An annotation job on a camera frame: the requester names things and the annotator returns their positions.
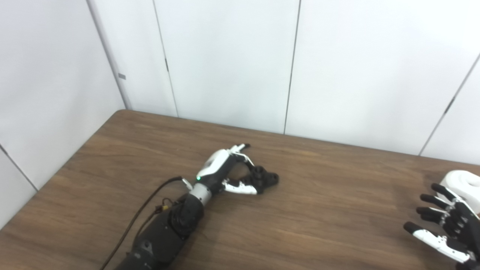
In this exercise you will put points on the black flanged holder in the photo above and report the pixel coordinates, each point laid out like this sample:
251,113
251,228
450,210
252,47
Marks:
266,178

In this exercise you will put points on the round white holed piece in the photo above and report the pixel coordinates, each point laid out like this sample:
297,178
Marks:
467,187

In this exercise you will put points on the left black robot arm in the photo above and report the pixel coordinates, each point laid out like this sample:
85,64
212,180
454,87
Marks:
165,236

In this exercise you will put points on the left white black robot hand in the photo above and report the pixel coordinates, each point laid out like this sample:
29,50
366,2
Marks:
215,168

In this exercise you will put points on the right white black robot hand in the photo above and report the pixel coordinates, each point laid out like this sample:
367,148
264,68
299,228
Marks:
461,225

